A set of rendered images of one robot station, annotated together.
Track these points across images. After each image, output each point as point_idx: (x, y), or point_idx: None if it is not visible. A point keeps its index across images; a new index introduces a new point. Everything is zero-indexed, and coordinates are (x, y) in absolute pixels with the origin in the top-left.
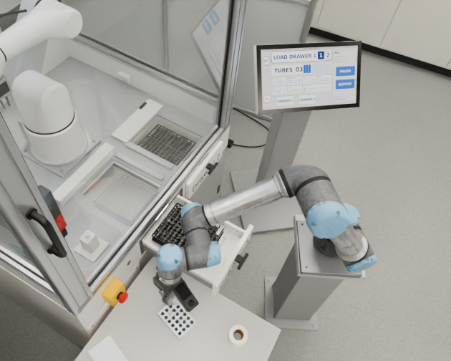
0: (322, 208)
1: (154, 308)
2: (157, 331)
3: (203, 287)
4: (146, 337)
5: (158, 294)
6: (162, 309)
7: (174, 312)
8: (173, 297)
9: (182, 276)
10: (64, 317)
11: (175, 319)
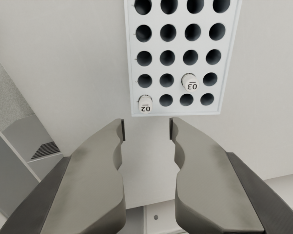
0: None
1: (196, 122)
2: (247, 59)
3: (17, 71)
4: (286, 68)
5: (157, 145)
6: (196, 114)
7: (172, 72)
8: (129, 111)
9: (67, 143)
10: None
11: (190, 43)
